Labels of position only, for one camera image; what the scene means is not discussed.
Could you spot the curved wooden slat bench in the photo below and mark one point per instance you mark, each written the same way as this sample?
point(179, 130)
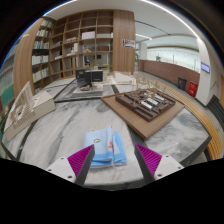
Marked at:
point(206, 123)

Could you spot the white wall poster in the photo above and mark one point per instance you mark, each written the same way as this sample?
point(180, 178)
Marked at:
point(128, 43)

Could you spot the white slatted architectural model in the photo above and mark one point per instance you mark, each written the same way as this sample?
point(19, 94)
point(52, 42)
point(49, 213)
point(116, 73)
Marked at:
point(25, 110)

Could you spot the light blue cartoon-print towel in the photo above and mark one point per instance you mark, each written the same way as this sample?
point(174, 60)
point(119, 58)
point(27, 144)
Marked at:
point(103, 146)

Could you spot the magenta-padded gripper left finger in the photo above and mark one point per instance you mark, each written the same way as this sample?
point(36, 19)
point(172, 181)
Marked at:
point(78, 163)

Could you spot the dark grey bin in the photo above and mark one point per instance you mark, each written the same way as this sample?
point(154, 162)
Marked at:
point(182, 83)

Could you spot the wooden shelf unit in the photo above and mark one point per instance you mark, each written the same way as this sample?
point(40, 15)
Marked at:
point(76, 46)

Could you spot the red bin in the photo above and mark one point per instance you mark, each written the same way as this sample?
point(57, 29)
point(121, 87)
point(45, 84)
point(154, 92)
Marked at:
point(192, 89)

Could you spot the brown model on wooden board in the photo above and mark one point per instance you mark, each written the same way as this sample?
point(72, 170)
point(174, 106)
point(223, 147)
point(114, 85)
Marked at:
point(145, 106)

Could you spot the black display boxes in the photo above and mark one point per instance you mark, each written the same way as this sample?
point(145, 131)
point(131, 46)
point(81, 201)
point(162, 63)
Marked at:
point(88, 76)

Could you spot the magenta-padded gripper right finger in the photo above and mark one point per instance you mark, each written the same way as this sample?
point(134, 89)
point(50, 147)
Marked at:
point(151, 161)

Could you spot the wall-mounted screen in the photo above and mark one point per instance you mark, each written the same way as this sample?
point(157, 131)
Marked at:
point(205, 67)

